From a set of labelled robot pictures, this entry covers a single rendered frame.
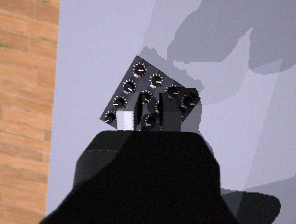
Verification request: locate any grey knob box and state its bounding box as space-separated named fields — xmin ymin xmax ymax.
xmin=100 ymin=55 xmax=201 ymax=131

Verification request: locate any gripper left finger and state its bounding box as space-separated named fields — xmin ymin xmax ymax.
xmin=116 ymin=92 xmax=142 ymax=131

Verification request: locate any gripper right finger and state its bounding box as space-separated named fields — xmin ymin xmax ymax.
xmin=159 ymin=93 xmax=182 ymax=132

